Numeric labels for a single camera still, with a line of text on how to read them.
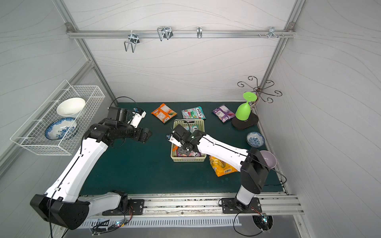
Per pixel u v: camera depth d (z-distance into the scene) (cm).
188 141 43
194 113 112
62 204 36
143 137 66
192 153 44
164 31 76
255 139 98
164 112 112
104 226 70
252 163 34
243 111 85
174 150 84
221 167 82
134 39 78
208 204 75
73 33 77
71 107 74
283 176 39
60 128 64
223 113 112
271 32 77
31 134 57
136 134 65
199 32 79
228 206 74
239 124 106
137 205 74
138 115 65
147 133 66
